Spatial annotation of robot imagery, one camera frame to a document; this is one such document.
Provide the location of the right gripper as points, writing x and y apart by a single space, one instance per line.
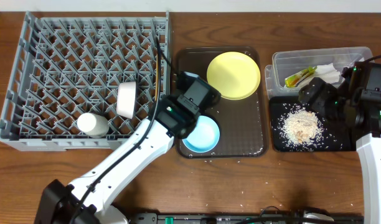
326 91

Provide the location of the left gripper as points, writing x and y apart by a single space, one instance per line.
167 101

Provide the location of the white napkin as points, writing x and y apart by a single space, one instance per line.
326 72

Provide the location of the light blue bowl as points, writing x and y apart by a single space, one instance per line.
204 137

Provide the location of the green snack wrapper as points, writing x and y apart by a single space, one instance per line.
295 79

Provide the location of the white bowl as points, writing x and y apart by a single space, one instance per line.
126 99

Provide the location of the yellow plate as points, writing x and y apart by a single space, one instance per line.
235 75

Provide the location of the white cup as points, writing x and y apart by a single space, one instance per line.
93 125

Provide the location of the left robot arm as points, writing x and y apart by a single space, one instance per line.
89 198

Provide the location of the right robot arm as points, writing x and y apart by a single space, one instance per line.
357 104

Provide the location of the rice food waste pile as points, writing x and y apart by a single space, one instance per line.
302 126

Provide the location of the black tray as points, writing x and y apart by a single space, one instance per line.
277 140

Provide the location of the clear plastic bin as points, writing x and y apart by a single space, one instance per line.
285 64

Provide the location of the dark brown serving tray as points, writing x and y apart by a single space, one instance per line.
242 123

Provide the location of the grey plastic dish rack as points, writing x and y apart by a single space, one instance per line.
68 66

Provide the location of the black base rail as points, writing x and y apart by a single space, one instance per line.
269 214

